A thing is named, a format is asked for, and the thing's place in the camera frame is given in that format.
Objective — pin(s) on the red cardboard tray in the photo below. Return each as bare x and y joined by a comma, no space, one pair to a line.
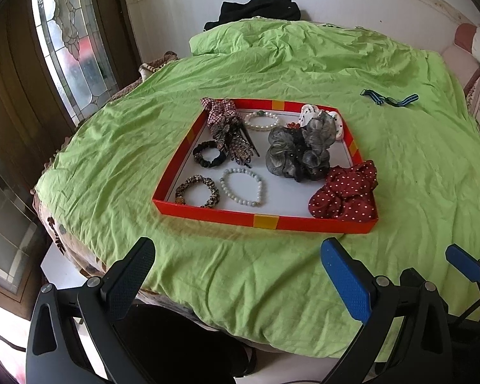
288,192

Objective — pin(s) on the grey organza scrunchie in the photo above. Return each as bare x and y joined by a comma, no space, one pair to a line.
288,152

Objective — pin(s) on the white dotted scrunchie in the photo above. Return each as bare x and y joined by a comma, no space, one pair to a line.
310,114

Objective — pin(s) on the red polka dot scrunchie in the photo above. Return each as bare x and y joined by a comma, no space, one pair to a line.
344,196

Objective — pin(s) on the leopard print scrunchie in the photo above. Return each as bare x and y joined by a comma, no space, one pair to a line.
184,192

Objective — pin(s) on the green bed sheet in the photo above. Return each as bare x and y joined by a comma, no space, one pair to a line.
404,192

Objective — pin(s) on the black garment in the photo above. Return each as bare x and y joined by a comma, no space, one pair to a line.
256,10

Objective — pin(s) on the plaid bow hair clip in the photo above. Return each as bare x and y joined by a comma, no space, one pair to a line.
226,124

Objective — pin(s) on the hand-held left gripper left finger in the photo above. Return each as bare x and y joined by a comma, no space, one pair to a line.
126,278

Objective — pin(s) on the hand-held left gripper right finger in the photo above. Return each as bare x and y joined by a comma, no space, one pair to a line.
348,280

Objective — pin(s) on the stained glass window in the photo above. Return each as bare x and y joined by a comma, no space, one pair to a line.
72,36

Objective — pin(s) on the blue striped band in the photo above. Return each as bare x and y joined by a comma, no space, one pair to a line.
372,96

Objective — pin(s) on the black scrunchie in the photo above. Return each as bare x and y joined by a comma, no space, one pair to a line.
202,156

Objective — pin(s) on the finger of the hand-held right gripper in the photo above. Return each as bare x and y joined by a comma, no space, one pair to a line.
464,262

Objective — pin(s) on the small red hair clip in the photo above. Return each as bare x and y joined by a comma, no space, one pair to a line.
292,125

